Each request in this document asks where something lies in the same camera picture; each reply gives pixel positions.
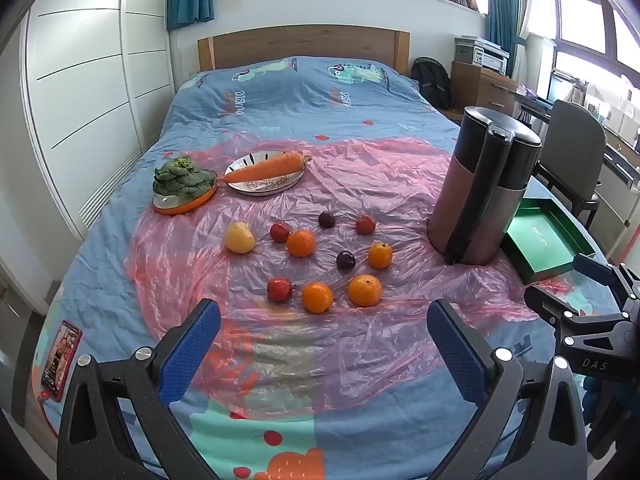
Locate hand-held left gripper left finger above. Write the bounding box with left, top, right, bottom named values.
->
left=57, top=298, right=223, bottom=480

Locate red smartphone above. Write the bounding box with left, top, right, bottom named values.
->
left=39, top=321, right=83, bottom=403

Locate pink plastic sheet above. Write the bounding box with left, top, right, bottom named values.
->
left=127, top=135, right=576, bottom=421

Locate grey box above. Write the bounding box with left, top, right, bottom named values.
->
left=454, top=35, right=493, bottom=65

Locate black backpack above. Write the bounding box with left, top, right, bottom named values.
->
left=410, top=56, right=453, bottom=111

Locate computer monitor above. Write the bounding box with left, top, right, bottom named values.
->
left=547, top=71, right=576, bottom=107

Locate grey chair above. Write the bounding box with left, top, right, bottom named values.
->
left=535, top=99, right=608, bottom=233

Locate black and steel kettle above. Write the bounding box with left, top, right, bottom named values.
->
left=427, top=105, right=543, bottom=267

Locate wooden headboard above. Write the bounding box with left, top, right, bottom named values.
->
left=197, top=25, right=411, bottom=73

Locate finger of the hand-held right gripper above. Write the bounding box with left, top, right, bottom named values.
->
left=523, top=284, right=623, bottom=376
left=574, top=254, right=640, bottom=301

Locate wooden drawer cabinet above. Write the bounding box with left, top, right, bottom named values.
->
left=450, top=60, right=521, bottom=121

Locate white bedside cabinet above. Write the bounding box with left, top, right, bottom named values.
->
left=0, top=252, right=61, bottom=361

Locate white patterned plate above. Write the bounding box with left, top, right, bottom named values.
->
left=225, top=151, right=306, bottom=197

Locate green bok choy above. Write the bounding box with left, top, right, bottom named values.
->
left=152, top=156, right=218, bottom=196

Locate yellow mango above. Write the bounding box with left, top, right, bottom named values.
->
left=224, top=221, right=256, bottom=254

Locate brown framed window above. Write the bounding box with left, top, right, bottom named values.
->
left=537, top=0, right=640, bottom=111

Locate orange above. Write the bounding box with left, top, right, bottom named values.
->
left=348, top=274, right=383, bottom=308
left=301, top=282, right=335, bottom=315
left=286, top=229, right=317, bottom=258
left=368, top=242, right=394, bottom=270

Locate carrot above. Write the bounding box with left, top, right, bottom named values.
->
left=222, top=151, right=313, bottom=184

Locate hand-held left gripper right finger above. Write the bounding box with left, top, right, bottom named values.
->
left=426, top=298, right=588, bottom=480

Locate white wardrobe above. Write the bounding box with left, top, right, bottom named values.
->
left=20, top=0, right=176, bottom=241

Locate green tray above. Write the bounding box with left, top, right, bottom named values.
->
left=501, top=197, right=598, bottom=284

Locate white sheer curtain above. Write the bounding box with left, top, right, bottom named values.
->
left=510, top=0, right=538, bottom=78

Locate orange plate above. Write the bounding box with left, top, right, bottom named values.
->
left=152, top=170, right=221, bottom=216

